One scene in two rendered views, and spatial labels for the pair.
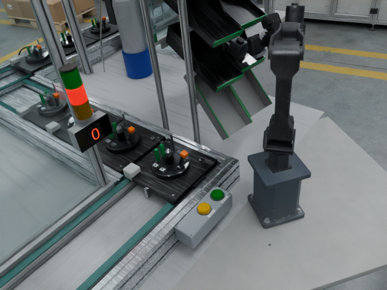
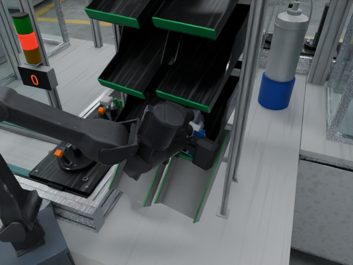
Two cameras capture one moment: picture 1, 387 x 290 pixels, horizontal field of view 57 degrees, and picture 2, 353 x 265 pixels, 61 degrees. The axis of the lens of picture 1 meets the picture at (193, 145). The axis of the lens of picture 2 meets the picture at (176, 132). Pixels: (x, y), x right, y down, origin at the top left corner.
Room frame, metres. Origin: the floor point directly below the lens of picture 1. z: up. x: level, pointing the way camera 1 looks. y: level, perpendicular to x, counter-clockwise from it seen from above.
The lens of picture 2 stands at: (0.96, -0.76, 1.72)
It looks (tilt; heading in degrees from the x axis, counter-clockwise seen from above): 39 degrees down; 67
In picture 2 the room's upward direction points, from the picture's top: straight up
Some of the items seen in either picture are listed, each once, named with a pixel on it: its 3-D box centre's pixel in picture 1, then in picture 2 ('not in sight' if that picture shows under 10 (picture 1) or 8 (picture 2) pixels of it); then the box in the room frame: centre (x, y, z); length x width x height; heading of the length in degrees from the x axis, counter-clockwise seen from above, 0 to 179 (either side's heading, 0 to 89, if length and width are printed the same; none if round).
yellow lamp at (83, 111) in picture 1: (82, 108); (32, 54); (0.89, 0.31, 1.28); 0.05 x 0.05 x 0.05
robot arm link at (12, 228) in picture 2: (279, 140); (18, 216); (0.80, -0.25, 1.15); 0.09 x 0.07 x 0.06; 69
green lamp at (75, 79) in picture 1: (71, 77); (22, 24); (0.89, 0.31, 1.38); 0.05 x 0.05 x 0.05
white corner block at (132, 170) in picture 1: (132, 171); not in sight; (0.94, 0.23, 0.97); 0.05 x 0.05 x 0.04; 47
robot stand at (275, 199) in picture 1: (276, 186); (40, 261); (0.79, -0.25, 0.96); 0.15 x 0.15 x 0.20; 11
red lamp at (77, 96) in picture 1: (76, 93); (28, 39); (0.89, 0.31, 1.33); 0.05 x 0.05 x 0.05
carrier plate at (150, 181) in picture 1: (171, 168); (79, 161); (0.94, 0.09, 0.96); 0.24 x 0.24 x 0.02; 47
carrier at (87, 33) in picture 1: (98, 23); (318, 39); (2.42, 0.53, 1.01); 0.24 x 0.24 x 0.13; 47
